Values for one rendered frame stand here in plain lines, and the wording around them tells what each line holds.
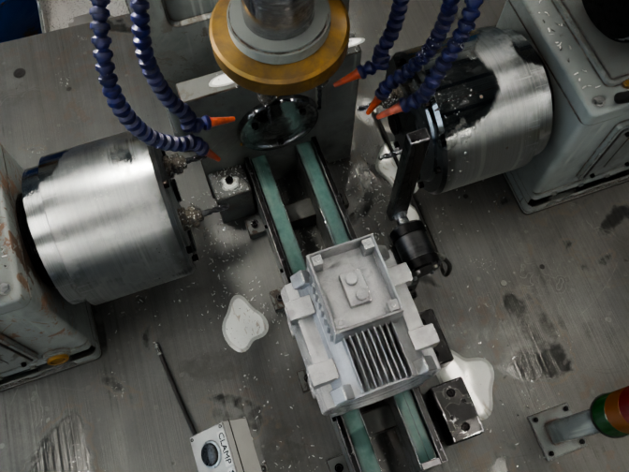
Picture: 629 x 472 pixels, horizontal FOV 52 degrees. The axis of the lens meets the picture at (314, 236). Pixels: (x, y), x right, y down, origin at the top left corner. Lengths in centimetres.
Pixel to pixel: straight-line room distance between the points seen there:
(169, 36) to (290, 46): 34
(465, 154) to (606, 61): 26
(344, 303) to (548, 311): 52
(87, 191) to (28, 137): 55
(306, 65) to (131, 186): 32
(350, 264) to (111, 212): 35
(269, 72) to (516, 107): 43
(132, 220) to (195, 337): 36
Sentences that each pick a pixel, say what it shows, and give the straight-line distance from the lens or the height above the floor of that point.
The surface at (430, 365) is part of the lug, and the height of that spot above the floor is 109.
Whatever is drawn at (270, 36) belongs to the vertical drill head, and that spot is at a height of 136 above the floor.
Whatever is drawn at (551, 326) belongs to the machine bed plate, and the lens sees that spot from 131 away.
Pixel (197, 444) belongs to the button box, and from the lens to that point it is 96.
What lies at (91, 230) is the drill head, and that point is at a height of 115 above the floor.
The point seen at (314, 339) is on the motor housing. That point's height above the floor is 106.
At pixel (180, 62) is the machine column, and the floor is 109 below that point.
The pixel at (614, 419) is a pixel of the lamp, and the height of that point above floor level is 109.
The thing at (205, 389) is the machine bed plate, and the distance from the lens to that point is 123.
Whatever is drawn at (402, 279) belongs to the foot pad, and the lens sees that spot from 98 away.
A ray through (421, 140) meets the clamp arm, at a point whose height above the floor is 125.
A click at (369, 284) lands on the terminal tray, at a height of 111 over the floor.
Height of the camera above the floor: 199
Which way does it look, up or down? 68 degrees down
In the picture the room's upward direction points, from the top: straight up
